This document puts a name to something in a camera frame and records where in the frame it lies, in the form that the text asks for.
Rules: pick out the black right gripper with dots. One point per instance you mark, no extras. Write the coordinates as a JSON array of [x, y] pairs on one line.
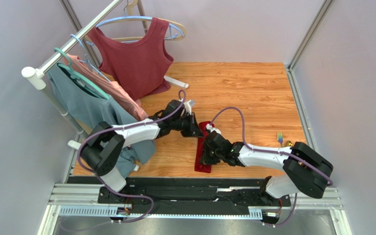
[[208, 151]]

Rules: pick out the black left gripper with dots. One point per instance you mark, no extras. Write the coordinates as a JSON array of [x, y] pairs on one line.
[[193, 130]]

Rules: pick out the red cloth napkin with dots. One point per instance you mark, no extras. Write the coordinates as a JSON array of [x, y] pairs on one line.
[[198, 165]]

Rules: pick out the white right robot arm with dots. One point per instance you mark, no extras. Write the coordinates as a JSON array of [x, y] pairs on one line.
[[306, 171]]

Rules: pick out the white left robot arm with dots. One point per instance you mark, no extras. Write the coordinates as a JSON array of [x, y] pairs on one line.
[[102, 148]]

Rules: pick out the maroon tank top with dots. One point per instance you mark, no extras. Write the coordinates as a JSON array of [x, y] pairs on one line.
[[139, 70]]

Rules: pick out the iridescent fork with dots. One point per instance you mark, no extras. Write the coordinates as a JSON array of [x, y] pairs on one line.
[[280, 138]]

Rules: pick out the pink hanging shirt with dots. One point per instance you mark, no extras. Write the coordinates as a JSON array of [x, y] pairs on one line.
[[110, 87]]

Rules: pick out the grey-blue hanging shirt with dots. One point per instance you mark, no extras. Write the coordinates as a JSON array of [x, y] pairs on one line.
[[92, 110]]

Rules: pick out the light blue clothes hanger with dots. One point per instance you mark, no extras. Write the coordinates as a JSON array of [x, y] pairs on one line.
[[99, 37]]

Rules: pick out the teal clothes hanger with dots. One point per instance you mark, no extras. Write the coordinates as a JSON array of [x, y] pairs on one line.
[[79, 79]]

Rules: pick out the wooden clothes hanger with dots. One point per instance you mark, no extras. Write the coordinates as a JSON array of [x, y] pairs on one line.
[[156, 29]]

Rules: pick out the white clothes rack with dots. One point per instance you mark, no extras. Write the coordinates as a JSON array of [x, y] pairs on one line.
[[35, 76]]

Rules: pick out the blue wire clothes hanger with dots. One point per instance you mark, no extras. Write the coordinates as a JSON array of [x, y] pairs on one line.
[[87, 60]]

